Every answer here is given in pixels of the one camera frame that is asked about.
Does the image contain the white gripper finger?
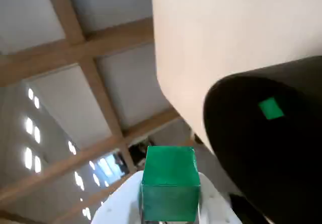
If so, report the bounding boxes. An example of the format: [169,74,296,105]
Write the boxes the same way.
[198,173,239,224]
[91,171,144,224]

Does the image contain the green cube block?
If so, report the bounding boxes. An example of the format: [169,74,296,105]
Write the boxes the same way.
[258,97,285,120]
[139,145,202,222]

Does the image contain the black round pot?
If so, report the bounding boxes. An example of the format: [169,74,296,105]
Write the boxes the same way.
[203,55,322,224]

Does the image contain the dark table leg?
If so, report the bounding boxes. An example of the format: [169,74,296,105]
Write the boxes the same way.
[190,130,205,145]

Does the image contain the wooden frame partition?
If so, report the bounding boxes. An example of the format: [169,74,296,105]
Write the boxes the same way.
[0,0,192,224]

